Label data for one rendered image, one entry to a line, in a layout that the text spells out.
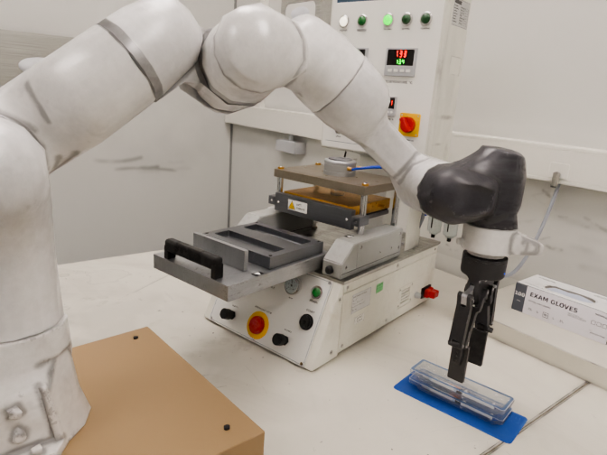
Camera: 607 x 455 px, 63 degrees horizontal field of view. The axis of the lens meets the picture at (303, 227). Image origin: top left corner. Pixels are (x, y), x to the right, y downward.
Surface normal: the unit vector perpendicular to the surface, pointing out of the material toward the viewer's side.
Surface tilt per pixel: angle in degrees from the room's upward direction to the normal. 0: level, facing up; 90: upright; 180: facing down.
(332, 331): 90
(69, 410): 79
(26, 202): 104
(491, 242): 89
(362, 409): 0
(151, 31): 64
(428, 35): 90
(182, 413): 4
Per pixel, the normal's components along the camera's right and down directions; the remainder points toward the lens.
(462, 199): 0.21, 0.25
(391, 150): 0.22, 0.47
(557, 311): -0.77, 0.11
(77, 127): -0.16, 0.86
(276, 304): -0.55, -0.26
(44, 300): 0.95, 0.11
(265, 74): 0.25, 0.64
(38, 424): 0.63, 0.18
